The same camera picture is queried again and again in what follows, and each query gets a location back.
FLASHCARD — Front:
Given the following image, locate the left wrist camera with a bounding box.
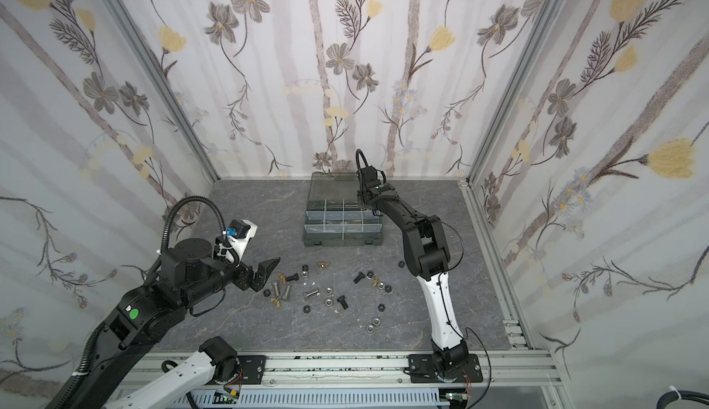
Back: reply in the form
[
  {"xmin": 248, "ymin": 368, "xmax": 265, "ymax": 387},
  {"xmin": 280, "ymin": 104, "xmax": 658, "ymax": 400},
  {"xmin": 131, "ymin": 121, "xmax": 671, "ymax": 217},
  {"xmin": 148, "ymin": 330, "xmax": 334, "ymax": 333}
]
[{"xmin": 225, "ymin": 219, "xmax": 258, "ymax": 264}]

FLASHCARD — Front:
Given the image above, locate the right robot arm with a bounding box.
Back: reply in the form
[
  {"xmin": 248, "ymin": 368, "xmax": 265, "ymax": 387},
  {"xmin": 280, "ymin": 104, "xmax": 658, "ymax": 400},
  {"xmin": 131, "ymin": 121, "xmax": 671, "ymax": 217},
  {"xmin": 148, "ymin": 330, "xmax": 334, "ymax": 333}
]
[{"xmin": 356, "ymin": 149, "xmax": 483, "ymax": 383}]

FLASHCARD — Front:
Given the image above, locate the aluminium front rail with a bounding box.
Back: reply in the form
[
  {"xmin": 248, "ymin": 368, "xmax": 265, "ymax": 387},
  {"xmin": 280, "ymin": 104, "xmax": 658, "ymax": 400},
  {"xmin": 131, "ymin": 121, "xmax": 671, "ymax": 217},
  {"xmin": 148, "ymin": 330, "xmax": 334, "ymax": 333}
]
[{"xmin": 115, "ymin": 350, "xmax": 561, "ymax": 391}]

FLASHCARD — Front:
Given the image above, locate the green compartment organizer box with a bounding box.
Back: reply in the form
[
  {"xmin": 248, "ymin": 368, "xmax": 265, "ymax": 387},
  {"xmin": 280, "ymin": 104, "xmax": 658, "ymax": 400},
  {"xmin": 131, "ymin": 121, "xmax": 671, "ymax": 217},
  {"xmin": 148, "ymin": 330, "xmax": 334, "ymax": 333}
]
[{"xmin": 303, "ymin": 172, "xmax": 383, "ymax": 246}]

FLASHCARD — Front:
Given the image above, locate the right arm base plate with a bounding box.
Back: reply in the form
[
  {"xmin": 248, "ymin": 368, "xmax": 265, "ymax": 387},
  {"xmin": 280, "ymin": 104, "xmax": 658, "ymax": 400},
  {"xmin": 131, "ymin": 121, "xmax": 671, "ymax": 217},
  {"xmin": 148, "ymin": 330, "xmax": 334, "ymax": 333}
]
[{"xmin": 404, "ymin": 354, "xmax": 484, "ymax": 384}]

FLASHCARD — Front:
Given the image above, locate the silver nut pair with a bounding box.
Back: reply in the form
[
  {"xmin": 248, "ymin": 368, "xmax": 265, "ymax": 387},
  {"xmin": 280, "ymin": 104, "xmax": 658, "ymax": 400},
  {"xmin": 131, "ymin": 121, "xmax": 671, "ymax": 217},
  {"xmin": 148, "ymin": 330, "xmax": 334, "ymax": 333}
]
[{"xmin": 366, "ymin": 317, "xmax": 381, "ymax": 333}]

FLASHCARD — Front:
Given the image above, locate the black bolt center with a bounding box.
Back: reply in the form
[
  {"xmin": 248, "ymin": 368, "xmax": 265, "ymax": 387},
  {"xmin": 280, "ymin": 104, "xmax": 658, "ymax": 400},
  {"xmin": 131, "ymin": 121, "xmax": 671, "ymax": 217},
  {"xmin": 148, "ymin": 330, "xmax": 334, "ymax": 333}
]
[{"xmin": 336, "ymin": 296, "xmax": 349, "ymax": 309}]

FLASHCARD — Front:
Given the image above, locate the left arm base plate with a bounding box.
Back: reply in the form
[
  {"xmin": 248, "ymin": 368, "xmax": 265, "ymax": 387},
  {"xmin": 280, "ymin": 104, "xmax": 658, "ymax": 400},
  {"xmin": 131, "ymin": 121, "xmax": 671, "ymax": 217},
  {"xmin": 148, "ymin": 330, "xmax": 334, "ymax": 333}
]
[{"xmin": 233, "ymin": 355, "xmax": 267, "ymax": 385}]

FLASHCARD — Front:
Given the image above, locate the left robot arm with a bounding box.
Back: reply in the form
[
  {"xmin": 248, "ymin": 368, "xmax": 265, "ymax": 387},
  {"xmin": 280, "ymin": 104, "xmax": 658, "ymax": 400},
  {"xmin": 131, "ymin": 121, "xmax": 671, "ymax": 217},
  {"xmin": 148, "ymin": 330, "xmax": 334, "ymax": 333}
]
[{"xmin": 49, "ymin": 196, "xmax": 281, "ymax": 408}]

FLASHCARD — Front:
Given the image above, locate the white cable duct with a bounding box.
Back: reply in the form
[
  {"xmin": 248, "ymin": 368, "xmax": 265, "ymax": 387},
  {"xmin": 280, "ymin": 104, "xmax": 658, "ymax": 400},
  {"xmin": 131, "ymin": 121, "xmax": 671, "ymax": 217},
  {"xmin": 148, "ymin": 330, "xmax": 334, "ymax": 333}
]
[{"xmin": 192, "ymin": 388, "xmax": 451, "ymax": 408}]

